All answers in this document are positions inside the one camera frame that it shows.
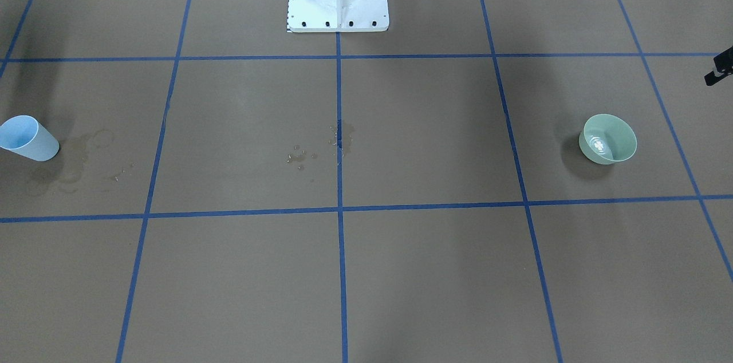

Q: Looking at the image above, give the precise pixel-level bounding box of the pale green bowl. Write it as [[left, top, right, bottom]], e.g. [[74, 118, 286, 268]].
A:
[[578, 113, 638, 165]]

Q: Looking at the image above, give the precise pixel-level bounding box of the light blue plastic cup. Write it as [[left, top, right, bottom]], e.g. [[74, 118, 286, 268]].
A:
[[1, 115, 60, 161]]

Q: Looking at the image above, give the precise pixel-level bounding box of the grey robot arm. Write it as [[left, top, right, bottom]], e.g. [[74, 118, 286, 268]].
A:
[[704, 46, 732, 86]]

